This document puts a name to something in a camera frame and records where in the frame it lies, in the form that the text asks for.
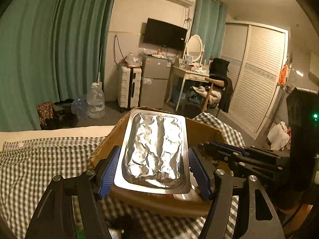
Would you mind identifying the green curtain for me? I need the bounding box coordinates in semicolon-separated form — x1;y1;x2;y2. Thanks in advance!
191;0;228;61
1;0;114;132

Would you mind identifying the oval white mirror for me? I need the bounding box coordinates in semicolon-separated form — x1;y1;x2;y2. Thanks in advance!
183;35;204;65

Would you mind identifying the white suitcase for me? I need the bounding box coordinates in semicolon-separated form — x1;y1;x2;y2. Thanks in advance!
117;66;142;110

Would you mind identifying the silver mini fridge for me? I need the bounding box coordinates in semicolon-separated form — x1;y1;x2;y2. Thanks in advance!
140;56;171;109

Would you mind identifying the patterned brown bag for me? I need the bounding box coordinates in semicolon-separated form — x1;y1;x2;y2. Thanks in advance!
36;101;53;127

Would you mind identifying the brown cardboard box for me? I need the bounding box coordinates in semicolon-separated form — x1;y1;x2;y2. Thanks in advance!
89;107;225;218

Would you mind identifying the white louvered wardrobe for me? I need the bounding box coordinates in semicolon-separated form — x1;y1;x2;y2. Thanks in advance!
220;21;289;139

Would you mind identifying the large water bottle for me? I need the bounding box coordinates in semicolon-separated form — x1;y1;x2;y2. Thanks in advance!
87;83;105;119

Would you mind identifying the wooden chair with clothes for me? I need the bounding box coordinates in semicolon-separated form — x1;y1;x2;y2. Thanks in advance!
186;58;234;113

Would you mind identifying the silver foil blister pack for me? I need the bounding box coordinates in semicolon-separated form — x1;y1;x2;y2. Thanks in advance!
114;109;191;194

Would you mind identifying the black wall television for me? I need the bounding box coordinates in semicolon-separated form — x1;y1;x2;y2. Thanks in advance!
143;18;187;51

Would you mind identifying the grey checkered bed cloth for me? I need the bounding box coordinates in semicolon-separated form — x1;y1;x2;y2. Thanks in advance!
0;112;246;239

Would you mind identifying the white dressing table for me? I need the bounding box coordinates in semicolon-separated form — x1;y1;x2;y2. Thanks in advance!
165;64;212;112

